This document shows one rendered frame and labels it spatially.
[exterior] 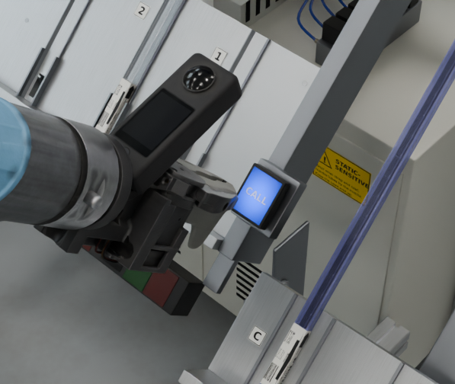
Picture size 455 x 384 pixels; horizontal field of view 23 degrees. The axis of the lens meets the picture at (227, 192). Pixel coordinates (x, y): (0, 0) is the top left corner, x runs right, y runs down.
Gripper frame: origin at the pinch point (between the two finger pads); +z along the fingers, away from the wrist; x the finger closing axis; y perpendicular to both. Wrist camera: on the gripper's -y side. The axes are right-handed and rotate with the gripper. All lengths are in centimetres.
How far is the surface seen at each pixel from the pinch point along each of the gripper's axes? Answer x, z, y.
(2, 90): -35.5, 10.0, 6.5
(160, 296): -7.5, 13.2, 15.3
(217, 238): -3.5, 10.2, 6.4
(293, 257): 3.0, 13.4, 4.2
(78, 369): -44, 70, 50
